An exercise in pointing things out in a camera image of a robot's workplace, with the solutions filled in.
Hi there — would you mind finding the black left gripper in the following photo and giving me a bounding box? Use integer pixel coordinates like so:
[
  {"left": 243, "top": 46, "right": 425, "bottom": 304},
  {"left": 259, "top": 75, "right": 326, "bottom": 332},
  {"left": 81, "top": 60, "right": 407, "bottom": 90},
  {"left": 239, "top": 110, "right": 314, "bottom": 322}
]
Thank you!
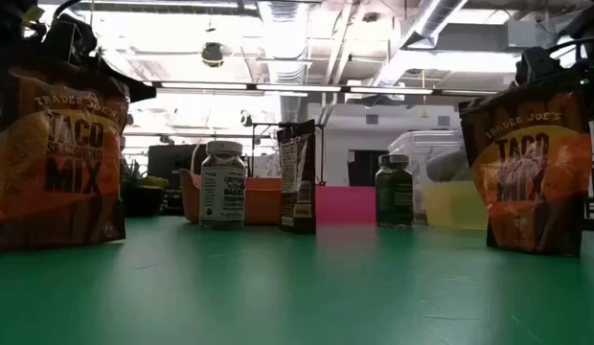
[{"left": 35, "top": 47, "right": 157, "bottom": 104}]

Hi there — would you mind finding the taco seasoning mix pouch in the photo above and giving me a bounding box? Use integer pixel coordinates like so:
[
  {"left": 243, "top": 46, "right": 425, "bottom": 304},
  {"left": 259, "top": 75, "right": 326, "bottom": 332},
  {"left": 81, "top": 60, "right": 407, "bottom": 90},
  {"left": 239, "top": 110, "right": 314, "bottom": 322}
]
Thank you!
[
  {"left": 458, "top": 71, "right": 594, "bottom": 258},
  {"left": 0, "top": 64, "right": 130, "bottom": 253}
]

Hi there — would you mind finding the bagel seasoning jar white label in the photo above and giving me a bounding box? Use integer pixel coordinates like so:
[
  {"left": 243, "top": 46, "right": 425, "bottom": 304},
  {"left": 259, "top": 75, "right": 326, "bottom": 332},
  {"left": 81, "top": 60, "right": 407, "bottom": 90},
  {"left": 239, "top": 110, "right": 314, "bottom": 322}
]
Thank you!
[{"left": 199, "top": 140, "right": 247, "bottom": 230}]

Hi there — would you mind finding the dark green spice jar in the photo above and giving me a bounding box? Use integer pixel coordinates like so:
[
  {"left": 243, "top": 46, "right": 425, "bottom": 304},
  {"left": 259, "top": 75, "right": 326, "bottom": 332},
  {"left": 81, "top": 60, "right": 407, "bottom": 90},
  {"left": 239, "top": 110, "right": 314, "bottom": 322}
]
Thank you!
[{"left": 375, "top": 153, "right": 415, "bottom": 227}]

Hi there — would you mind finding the narrow dark snack pouch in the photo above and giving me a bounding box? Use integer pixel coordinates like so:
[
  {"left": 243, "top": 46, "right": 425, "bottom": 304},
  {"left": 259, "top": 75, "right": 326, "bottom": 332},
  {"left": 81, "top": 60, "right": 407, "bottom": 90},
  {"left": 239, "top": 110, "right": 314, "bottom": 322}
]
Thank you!
[{"left": 276, "top": 119, "right": 317, "bottom": 235}]

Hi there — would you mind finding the black monitor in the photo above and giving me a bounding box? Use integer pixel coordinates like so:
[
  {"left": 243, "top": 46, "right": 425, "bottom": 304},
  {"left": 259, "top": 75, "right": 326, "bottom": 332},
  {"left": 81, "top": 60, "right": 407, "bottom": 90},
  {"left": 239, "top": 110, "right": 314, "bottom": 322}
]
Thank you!
[{"left": 147, "top": 143, "right": 207, "bottom": 191}]

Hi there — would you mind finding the yellow hanging pendant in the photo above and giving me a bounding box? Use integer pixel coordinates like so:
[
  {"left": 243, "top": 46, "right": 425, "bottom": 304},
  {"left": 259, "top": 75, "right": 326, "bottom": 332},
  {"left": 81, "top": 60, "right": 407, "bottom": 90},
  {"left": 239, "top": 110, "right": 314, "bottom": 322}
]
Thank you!
[{"left": 420, "top": 69, "right": 430, "bottom": 120}]

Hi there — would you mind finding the clear plastic storage container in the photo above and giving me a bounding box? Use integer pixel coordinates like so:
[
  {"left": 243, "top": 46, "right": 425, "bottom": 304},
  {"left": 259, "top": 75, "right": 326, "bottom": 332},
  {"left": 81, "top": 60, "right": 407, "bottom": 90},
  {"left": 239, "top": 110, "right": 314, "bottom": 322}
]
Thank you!
[{"left": 386, "top": 128, "right": 466, "bottom": 224}]

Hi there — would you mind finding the yellow plastic bin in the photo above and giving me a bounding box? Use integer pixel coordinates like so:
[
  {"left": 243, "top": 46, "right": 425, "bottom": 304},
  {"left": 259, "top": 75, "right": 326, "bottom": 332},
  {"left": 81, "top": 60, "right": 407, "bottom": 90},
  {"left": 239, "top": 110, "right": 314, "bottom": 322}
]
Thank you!
[{"left": 423, "top": 180, "right": 490, "bottom": 230}]

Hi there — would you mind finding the overhead light bar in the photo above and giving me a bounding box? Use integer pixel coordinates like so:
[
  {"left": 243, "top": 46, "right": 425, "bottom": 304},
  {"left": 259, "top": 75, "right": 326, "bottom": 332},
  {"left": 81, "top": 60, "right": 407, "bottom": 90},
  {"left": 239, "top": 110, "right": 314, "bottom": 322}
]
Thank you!
[{"left": 143, "top": 80, "right": 502, "bottom": 97}]

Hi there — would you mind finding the orange plastic bin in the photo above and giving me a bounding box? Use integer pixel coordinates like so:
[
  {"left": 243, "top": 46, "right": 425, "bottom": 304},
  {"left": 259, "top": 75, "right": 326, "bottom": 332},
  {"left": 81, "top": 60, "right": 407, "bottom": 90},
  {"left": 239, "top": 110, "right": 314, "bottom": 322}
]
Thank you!
[{"left": 178, "top": 167, "right": 283, "bottom": 226}]

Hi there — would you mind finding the pink plastic bin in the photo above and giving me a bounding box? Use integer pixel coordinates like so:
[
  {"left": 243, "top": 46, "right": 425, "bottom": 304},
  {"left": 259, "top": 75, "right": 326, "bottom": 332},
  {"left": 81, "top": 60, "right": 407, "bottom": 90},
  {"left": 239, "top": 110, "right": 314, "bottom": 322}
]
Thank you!
[{"left": 314, "top": 185, "right": 377, "bottom": 225}]

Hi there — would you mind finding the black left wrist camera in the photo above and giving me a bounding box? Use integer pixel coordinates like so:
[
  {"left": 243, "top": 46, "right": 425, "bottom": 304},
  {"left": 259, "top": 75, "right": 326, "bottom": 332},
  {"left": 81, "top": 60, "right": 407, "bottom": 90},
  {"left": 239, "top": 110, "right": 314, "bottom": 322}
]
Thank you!
[{"left": 42, "top": 13, "right": 98, "bottom": 62}]

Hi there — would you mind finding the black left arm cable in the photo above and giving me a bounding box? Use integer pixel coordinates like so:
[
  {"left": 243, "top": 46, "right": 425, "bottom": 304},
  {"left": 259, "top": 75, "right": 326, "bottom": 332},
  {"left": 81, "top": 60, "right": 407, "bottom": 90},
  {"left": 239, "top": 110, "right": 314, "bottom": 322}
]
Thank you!
[{"left": 52, "top": 0, "right": 95, "bottom": 20}]

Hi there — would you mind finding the smooth silver ventilation duct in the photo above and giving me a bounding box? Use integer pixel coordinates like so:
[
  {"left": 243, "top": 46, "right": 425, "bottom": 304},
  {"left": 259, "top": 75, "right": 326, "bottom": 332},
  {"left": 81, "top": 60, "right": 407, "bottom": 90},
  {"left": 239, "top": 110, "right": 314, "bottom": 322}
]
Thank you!
[{"left": 371, "top": 0, "right": 470, "bottom": 90}]

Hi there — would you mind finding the yellow cable tag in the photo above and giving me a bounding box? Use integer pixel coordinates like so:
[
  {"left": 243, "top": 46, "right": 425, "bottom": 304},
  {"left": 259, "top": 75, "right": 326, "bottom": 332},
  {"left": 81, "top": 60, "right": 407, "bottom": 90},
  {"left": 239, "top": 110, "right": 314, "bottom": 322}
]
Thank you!
[{"left": 21, "top": 5, "right": 45, "bottom": 23}]

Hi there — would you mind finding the silver ribbed ventilation duct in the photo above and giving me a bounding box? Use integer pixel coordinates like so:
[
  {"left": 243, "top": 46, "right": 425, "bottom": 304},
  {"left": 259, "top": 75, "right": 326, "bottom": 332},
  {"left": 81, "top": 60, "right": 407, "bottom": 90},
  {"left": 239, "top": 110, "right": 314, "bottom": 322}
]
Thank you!
[{"left": 256, "top": 0, "right": 311, "bottom": 124}]

